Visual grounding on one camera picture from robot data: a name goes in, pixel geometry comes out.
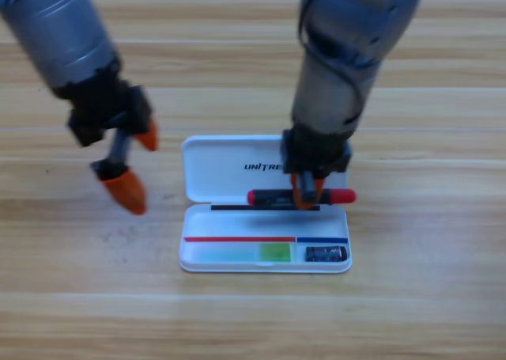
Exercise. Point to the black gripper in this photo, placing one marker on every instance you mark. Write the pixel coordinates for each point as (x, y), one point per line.
(99, 107)
(316, 154)

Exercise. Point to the red black marker pen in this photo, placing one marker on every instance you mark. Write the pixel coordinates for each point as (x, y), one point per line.
(269, 197)

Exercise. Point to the black eraser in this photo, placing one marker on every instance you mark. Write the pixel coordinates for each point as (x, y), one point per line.
(326, 254)

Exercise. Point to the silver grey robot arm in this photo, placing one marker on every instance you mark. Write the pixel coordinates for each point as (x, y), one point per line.
(59, 31)
(340, 51)

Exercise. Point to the white Unitree pencil case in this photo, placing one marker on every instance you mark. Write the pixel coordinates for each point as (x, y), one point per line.
(237, 225)

